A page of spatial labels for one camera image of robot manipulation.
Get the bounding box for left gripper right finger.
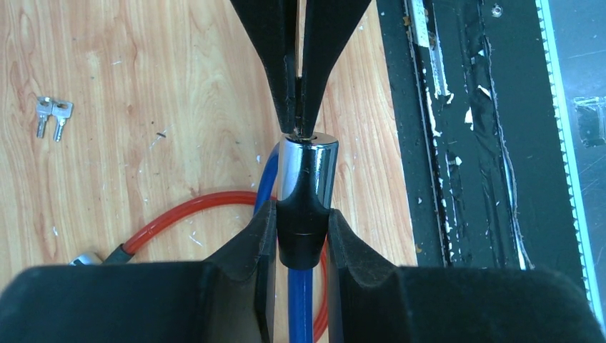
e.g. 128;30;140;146
327;209;605;342

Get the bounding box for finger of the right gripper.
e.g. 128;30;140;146
231;0;298;134
299;1;369;136

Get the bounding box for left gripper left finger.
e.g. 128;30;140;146
1;202;277;342

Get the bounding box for red cable lock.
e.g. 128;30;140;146
69;191;330;342

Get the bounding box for blue cable lock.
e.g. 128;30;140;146
254;133;339;342

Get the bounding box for blue lock silver keys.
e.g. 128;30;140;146
293;76;302;137

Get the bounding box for aluminium frame rail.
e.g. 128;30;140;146
536;1;605;325

